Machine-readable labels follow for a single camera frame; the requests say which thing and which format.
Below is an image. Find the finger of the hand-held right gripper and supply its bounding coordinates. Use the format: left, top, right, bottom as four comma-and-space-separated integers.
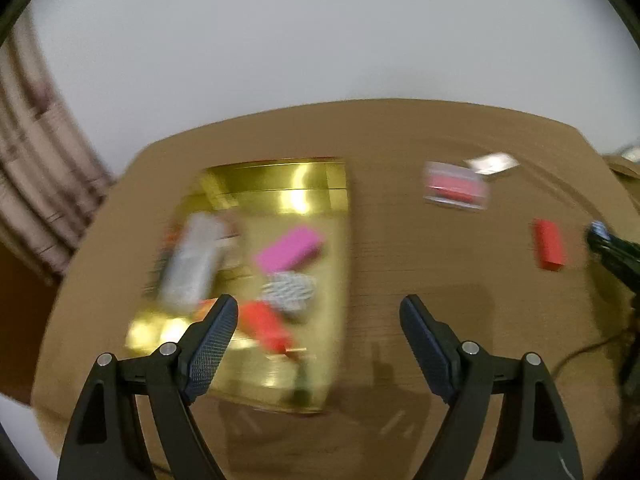
585, 220, 640, 301

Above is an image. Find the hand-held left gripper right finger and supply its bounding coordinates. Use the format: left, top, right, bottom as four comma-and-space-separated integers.
399, 294, 583, 480

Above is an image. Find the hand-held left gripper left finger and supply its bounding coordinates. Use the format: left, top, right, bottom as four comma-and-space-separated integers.
57, 294, 239, 480

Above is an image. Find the red bar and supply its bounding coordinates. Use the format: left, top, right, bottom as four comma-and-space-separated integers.
237, 300, 296, 356

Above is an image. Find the red rectangular block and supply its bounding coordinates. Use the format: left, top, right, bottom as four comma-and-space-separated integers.
532, 217, 568, 272

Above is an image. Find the silver bar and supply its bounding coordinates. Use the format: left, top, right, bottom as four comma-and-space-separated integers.
150, 210, 241, 313

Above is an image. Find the black white zigzag cube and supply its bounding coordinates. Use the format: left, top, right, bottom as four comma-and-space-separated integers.
260, 270, 318, 323

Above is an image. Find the pink rectangular block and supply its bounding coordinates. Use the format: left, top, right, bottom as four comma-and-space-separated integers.
252, 226, 326, 273

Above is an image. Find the red and gold tin box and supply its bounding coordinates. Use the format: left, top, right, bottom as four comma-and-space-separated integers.
125, 156, 351, 416

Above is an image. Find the small silver packet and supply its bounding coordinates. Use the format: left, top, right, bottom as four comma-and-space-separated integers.
464, 152, 521, 177

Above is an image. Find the clear case with red insert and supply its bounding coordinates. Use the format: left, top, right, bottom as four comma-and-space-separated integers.
422, 161, 491, 211

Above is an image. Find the patterned curtain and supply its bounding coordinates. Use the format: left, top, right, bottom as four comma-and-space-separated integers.
0, 20, 116, 286

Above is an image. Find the black cable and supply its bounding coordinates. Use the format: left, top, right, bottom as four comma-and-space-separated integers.
555, 332, 636, 371

